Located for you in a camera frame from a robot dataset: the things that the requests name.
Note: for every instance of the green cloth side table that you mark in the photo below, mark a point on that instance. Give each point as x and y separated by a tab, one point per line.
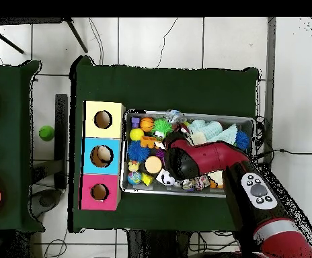
10	134

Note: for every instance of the cream waffle cloth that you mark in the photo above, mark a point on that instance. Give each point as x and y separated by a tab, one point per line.
199	138

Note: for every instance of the orange foam disc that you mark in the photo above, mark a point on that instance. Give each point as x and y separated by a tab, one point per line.
153	164

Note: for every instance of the small orange basketball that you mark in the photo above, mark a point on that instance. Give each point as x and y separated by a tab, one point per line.
146	124

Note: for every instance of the shallow mesh bin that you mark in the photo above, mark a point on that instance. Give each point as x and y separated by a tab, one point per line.
172	190

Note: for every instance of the small soccer ball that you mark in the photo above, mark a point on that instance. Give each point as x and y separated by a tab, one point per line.
165	178

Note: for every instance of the blue spiky ball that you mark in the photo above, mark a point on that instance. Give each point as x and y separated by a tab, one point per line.
242	140
138	151

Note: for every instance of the green spiky ball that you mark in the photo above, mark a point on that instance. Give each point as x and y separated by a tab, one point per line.
161	126

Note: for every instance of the dark green table cloth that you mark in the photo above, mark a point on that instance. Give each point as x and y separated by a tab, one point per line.
166	88

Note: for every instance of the black upright panel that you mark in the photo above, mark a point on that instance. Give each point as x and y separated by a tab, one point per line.
61	139

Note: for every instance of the black metal frame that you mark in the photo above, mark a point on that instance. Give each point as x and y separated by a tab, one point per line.
76	35

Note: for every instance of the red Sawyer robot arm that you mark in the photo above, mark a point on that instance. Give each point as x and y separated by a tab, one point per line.
212	156

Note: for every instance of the globe print ball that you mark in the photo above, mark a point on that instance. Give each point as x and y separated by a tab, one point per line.
134	178

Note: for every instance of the mint green waffle cloth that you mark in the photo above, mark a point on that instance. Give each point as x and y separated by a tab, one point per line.
217	131

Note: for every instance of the orange building brick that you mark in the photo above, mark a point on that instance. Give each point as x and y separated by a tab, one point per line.
146	141

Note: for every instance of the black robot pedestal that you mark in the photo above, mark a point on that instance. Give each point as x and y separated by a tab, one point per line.
156	247

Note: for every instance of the yellow ball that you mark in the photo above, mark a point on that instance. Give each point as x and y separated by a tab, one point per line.
136	134

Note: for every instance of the grey stand base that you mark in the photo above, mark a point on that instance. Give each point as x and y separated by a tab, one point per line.
45	201

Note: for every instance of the wooden box with three holes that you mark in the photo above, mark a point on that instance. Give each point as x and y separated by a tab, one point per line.
91	166

